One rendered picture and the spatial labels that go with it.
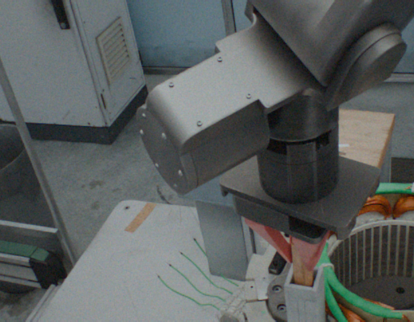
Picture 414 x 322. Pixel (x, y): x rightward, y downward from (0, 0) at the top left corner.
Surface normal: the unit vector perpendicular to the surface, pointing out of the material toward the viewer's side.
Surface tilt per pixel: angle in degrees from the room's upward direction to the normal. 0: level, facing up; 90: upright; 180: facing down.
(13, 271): 90
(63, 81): 90
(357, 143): 0
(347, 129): 0
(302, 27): 80
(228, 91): 32
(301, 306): 90
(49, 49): 90
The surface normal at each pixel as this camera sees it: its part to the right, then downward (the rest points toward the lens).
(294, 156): -0.12, 0.67
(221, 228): -0.40, 0.58
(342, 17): -0.74, 0.25
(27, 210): 0.81, 0.27
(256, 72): 0.10, -0.47
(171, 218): -0.15, -0.81
